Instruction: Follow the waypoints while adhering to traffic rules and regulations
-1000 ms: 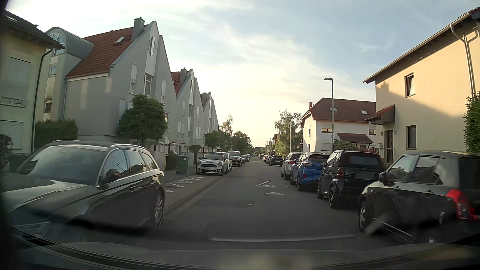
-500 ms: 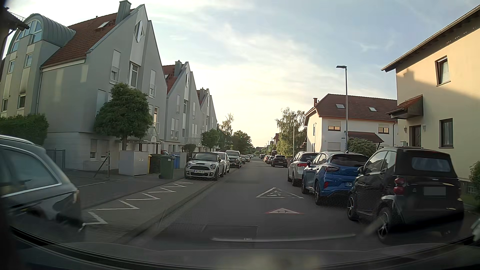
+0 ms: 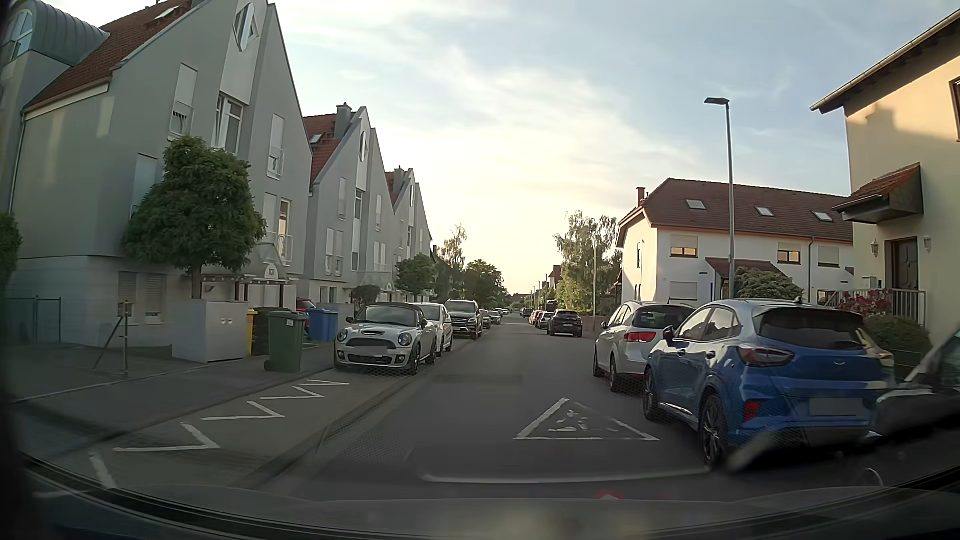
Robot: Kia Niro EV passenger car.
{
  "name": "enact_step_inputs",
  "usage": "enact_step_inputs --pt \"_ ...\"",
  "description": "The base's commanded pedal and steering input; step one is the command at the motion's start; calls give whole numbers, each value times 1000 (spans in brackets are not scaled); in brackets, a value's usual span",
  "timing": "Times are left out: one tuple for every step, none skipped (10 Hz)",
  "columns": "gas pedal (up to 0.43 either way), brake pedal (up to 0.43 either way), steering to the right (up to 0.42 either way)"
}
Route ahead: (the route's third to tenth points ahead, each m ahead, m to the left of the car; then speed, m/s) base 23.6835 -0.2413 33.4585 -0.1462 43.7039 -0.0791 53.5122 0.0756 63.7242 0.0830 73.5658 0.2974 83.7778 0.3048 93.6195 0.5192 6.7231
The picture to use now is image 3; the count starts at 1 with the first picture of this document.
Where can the green bush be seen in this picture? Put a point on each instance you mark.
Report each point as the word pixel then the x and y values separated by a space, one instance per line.
pixel 766 286

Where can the row of trees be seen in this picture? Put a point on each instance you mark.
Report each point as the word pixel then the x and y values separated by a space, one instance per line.
pixel 450 277

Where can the row of parked cars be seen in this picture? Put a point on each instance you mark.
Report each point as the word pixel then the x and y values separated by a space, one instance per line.
pixel 491 316
pixel 536 316

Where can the white SUV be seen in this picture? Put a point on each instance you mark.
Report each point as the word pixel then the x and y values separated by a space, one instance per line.
pixel 637 341

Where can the road markings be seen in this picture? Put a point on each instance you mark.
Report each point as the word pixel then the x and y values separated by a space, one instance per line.
pixel 541 418

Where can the blue SUV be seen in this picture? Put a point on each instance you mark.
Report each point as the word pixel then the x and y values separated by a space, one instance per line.
pixel 772 375

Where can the metal railing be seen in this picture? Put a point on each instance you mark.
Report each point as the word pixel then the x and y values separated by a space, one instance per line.
pixel 904 304

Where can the car's own bonnet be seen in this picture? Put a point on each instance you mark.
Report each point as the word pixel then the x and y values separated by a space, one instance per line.
pixel 480 517

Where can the blue wheelie bin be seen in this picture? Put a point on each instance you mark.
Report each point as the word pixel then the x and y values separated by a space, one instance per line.
pixel 322 324

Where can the grey paved pavement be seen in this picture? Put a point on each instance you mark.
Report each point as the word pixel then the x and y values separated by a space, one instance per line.
pixel 112 382

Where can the yellow-lidded wheelie bin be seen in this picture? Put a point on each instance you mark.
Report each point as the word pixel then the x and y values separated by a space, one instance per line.
pixel 250 330

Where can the white house with brown roof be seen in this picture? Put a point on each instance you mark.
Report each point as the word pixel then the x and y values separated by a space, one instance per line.
pixel 720 240

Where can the small post with box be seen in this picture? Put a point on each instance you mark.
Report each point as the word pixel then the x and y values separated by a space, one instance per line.
pixel 122 330

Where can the green hedge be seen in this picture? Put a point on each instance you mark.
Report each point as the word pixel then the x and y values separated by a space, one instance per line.
pixel 896 337

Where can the round clipped tree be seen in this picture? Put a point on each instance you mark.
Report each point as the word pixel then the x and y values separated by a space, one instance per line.
pixel 196 210

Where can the dark car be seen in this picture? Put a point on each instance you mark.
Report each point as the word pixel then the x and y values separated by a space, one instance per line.
pixel 926 390

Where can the white car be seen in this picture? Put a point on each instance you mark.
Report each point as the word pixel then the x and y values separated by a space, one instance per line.
pixel 439 322

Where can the dark SUV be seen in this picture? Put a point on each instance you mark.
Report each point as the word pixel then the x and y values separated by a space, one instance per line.
pixel 464 317

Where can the tall grey lamp post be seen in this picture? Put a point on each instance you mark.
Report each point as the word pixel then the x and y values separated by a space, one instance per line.
pixel 730 202

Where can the grey asphalt road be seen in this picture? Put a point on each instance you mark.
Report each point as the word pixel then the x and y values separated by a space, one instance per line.
pixel 495 375

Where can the green wheelie bin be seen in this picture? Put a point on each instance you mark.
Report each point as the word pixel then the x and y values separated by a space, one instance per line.
pixel 286 341

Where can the silver convertible car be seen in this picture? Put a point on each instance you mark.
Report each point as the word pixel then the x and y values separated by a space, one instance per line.
pixel 386 339

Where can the cream house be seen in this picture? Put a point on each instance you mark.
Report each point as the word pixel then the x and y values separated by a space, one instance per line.
pixel 911 187

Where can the birch tree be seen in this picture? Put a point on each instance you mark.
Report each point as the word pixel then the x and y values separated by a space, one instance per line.
pixel 585 259

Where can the black car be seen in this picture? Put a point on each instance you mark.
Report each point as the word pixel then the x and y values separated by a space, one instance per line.
pixel 565 322

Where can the large grey gabled house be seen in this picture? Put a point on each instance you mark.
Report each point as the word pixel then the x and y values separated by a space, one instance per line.
pixel 90 195

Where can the white bin cabinet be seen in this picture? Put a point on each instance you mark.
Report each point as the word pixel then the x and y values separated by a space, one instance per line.
pixel 210 330

